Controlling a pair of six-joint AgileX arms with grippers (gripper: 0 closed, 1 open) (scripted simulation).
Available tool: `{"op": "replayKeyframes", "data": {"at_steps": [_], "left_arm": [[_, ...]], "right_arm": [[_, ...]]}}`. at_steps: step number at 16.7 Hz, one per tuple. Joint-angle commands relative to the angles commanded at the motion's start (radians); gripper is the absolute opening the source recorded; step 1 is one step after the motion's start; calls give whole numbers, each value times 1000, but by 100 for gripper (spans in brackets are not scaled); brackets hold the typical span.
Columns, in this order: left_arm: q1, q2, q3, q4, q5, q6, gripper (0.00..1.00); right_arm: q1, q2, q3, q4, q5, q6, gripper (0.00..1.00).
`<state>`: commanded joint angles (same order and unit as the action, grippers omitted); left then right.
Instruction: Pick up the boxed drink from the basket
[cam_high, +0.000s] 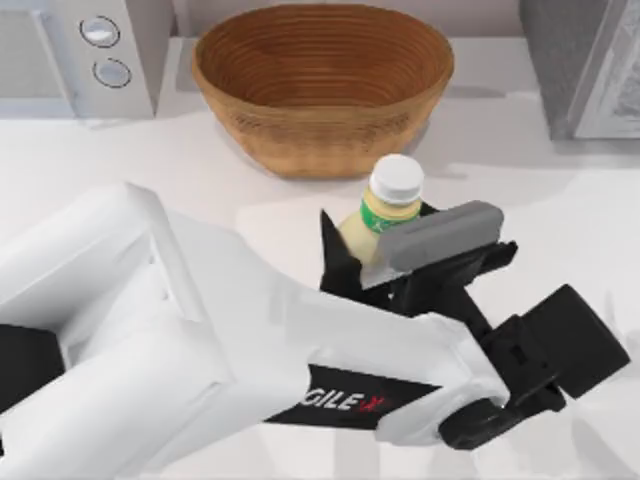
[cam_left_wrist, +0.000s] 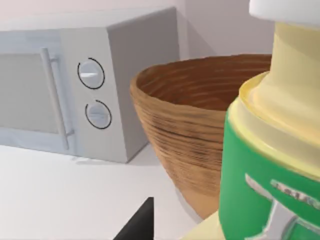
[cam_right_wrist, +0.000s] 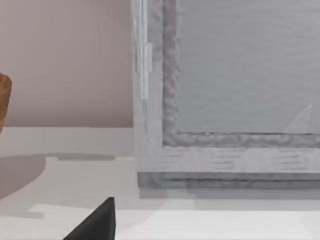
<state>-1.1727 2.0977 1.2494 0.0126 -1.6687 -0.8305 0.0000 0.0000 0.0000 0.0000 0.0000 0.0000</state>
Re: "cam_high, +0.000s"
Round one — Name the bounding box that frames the pale yellow bottle white cap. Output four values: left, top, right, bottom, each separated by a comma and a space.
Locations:
337, 154, 427, 267

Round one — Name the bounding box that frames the pale grey rounded box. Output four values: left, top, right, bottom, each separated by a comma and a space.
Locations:
380, 200, 505, 272

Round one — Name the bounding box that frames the brown woven basket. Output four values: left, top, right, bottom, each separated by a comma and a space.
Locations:
191, 5, 456, 180

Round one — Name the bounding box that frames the round white microwave knob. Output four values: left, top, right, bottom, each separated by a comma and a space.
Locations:
78, 14, 123, 48
91, 56, 134, 91

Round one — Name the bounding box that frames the pale microwave oven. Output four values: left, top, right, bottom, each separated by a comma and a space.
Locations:
0, 0, 177, 121

